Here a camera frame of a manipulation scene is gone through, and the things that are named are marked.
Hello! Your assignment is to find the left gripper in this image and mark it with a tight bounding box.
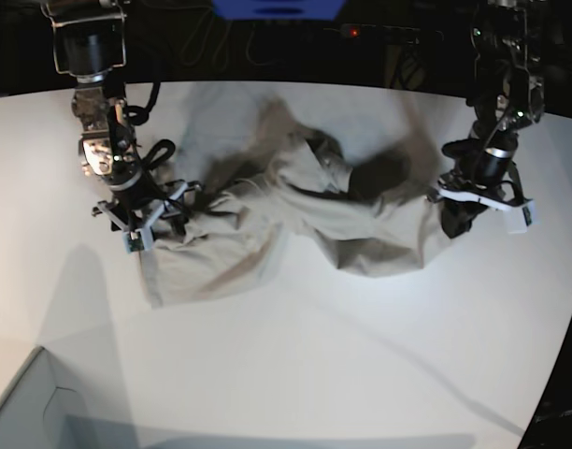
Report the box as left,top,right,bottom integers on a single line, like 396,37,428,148
426,162,535,239

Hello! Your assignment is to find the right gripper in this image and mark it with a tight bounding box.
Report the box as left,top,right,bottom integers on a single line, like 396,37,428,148
91,180,204,239

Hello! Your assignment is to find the beige t-shirt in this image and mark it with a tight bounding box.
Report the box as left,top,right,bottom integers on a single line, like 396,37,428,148
139,100,451,308

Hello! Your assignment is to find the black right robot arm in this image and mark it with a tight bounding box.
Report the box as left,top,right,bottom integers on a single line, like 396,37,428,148
40,1,202,251

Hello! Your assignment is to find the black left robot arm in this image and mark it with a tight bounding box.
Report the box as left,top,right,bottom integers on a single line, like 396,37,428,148
428,1,548,239

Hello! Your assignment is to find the black power strip red light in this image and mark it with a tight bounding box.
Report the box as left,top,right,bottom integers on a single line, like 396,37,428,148
324,23,445,45

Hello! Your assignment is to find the grey cardboard box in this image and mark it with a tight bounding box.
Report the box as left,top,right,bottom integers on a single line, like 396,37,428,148
0,347,97,449

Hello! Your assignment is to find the blue plastic bin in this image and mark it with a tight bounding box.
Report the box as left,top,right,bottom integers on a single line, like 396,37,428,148
212,0,346,21

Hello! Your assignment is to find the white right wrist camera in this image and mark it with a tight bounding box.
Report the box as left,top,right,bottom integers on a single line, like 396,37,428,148
122,227,155,253

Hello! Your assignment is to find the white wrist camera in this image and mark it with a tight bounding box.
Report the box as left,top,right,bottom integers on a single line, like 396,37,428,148
122,227,155,253
503,200,536,234

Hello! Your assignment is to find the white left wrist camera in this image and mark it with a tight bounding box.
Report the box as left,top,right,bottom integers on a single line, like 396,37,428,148
503,200,536,234

